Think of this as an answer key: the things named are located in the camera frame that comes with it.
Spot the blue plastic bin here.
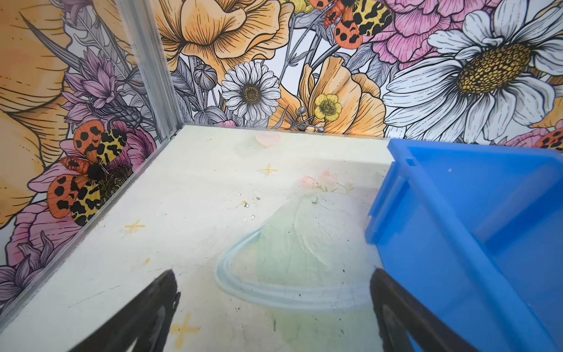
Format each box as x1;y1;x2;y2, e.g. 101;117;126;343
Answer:
365;139;562;351

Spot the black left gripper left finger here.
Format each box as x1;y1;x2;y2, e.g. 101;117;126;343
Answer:
71;269;181;351

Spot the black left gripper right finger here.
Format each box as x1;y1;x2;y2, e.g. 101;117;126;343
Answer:
369;268;476;351

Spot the aluminium corner post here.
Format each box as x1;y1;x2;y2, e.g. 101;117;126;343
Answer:
117;1;183;141

